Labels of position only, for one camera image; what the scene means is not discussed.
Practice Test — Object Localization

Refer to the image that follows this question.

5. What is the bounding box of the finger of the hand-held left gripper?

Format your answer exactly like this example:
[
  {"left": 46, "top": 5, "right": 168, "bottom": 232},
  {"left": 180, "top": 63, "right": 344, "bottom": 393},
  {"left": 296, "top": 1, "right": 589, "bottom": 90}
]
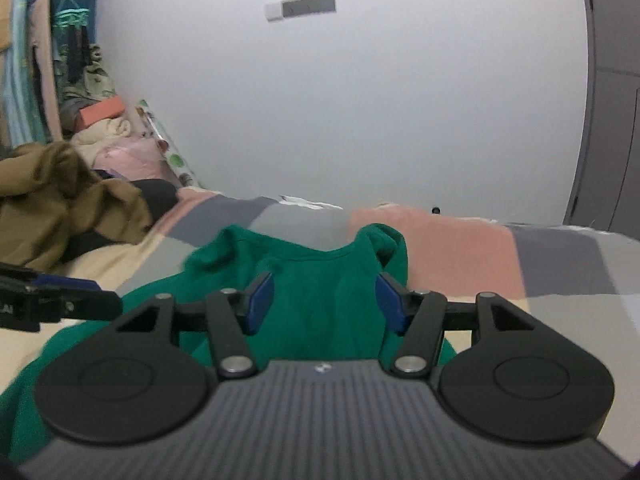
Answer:
[{"left": 30, "top": 273, "right": 124, "bottom": 322}]

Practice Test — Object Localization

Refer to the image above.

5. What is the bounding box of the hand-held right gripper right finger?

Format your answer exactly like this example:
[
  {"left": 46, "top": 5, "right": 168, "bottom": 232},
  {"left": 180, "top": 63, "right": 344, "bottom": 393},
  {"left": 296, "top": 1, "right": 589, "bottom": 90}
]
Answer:
[{"left": 375, "top": 271, "right": 536, "bottom": 380}]

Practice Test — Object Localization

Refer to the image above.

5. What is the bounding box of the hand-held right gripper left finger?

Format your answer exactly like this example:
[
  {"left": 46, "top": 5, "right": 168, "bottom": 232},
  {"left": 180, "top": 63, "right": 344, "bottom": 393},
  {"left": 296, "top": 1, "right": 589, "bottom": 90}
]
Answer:
[{"left": 115, "top": 271, "right": 276, "bottom": 380}]

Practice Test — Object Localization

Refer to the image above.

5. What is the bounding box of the green sweatshirt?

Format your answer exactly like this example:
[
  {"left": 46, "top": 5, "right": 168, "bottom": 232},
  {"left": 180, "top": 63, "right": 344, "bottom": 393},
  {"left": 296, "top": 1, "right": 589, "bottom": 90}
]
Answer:
[{"left": 0, "top": 224, "right": 457, "bottom": 466}]

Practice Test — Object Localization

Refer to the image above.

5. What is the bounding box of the green clothes hanger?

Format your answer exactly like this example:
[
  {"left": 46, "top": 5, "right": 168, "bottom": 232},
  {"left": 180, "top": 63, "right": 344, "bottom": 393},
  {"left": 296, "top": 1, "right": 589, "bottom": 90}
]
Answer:
[{"left": 54, "top": 0, "right": 92, "bottom": 31}]

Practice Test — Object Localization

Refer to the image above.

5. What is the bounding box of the brown garment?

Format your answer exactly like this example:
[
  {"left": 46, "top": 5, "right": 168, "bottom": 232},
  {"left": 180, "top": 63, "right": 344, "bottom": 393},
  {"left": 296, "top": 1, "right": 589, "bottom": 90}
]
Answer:
[{"left": 0, "top": 141, "right": 153, "bottom": 273}]

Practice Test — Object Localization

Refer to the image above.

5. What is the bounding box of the patchwork blanket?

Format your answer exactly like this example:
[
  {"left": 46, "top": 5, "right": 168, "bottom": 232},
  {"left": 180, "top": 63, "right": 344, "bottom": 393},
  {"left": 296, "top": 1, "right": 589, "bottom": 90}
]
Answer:
[{"left": 0, "top": 187, "right": 640, "bottom": 466}]

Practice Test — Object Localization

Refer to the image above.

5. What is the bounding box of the black garment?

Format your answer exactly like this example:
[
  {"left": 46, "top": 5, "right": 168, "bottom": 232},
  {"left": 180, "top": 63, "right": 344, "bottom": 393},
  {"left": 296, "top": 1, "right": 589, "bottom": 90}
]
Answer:
[{"left": 60, "top": 170, "right": 180, "bottom": 263}]

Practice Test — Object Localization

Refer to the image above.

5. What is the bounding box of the pink bedding pile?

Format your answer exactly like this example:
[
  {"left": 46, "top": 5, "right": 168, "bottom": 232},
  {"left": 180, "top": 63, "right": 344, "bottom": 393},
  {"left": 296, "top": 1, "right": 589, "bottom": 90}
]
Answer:
[{"left": 70, "top": 116, "right": 177, "bottom": 182}]

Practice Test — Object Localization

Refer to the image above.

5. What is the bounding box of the floral printed cloth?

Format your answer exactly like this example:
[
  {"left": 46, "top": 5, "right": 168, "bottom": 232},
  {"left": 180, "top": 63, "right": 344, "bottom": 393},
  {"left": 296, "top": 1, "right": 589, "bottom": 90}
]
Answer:
[{"left": 136, "top": 99, "right": 202, "bottom": 190}]

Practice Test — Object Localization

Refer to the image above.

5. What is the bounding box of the salmon pink box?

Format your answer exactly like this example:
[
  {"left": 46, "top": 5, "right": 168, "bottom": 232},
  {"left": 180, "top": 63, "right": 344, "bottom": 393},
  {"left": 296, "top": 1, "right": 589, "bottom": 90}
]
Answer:
[{"left": 75, "top": 95, "right": 127, "bottom": 132}]

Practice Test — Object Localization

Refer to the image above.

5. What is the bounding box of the pink hanging garment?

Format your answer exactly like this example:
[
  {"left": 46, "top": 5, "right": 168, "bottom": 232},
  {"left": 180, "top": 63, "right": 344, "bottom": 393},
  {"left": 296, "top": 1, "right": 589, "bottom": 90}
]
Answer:
[{"left": 27, "top": 0, "right": 63, "bottom": 142}]

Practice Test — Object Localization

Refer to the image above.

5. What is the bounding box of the light blue hanging cloth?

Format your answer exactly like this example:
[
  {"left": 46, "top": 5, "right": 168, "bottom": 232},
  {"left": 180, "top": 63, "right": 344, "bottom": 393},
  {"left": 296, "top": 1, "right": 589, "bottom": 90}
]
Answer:
[{"left": 4, "top": 0, "right": 46, "bottom": 147}]

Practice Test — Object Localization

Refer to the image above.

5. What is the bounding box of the beige hanging cloth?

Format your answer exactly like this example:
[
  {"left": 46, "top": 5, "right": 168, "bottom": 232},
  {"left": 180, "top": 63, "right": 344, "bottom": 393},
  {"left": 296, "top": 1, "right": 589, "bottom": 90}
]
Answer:
[{"left": 0, "top": 0, "right": 14, "bottom": 52}]

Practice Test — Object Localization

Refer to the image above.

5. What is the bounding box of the grey door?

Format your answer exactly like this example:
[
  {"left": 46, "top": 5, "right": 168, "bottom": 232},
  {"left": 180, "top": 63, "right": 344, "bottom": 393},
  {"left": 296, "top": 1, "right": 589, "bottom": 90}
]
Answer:
[{"left": 562, "top": 0, "right": 640, "bottom": 243}]

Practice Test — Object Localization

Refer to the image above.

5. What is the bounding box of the grey wall panel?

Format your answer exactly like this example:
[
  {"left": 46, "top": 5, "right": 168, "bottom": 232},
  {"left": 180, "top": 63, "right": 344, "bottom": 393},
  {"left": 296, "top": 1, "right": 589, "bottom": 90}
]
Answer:
[{"left": 264, "top": 0, "right": 337, "bottom": 22}]

